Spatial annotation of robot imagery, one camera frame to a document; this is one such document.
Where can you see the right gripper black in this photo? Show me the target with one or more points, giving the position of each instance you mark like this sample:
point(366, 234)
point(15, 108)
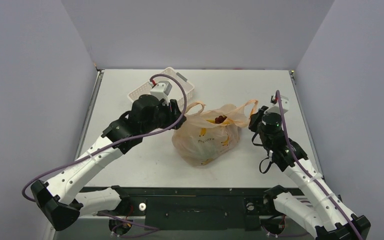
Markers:
point(256, 118)

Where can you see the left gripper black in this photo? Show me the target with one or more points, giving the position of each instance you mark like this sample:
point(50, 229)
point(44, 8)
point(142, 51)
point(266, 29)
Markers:
point(171, 111)

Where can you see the translucent orange plastic bag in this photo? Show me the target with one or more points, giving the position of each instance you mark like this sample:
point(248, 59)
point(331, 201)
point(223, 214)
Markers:
point(199, 140)

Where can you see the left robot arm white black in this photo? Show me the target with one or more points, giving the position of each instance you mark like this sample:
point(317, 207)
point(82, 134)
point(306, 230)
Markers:
point(60, 198)

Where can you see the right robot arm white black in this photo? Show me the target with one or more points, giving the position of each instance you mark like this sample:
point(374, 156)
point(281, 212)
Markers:
point(327, 217)

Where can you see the dark red fruit in bag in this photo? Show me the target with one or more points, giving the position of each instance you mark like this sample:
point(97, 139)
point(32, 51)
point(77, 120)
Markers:
point(220, 119)

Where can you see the white perforated plastic basket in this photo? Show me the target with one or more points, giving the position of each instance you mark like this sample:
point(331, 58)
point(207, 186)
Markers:
point(175, 92)

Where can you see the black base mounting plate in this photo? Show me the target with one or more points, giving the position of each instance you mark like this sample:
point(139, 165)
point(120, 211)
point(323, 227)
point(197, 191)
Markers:
point(193, 209)

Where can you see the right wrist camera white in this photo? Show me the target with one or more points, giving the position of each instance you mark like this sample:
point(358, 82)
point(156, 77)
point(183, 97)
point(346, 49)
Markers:
point(279, 103)

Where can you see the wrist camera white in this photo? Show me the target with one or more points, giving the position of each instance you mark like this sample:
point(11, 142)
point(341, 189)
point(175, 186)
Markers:
point(161, 91)
point(279, 103)

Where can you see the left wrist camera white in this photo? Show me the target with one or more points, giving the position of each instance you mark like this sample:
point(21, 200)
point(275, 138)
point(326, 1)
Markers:
point(161, 91)

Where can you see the aluminium rail frame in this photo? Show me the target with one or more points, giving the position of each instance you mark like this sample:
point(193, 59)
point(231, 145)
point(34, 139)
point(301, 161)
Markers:
point(97, 228)

